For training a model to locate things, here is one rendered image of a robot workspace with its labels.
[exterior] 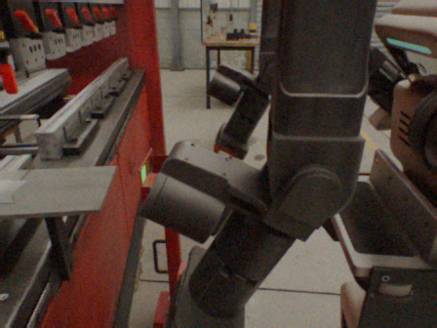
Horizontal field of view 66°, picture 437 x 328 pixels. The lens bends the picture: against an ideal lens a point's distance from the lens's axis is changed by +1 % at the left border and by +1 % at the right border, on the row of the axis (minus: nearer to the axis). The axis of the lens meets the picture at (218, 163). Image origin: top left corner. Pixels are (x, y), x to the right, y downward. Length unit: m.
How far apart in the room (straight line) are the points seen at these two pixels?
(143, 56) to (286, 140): 2.61
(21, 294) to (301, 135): 0.59
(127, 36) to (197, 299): 2.58
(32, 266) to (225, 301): 0.51
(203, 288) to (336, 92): 0.20
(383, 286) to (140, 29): 2.54
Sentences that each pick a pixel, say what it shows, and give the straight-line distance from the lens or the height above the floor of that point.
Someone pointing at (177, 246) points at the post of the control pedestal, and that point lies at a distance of 1.36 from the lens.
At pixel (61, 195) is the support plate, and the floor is 1.00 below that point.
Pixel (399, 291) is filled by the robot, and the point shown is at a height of 1.02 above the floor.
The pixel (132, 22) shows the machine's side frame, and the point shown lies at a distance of 2.79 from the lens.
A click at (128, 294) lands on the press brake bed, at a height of 0.05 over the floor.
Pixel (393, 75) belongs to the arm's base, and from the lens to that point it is 0.69.
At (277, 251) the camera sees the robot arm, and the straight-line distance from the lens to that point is 0.27.
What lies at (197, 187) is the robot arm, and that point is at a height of 1.20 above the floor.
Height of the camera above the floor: 1.33
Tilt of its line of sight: 25 degrees down
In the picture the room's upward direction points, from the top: straight up
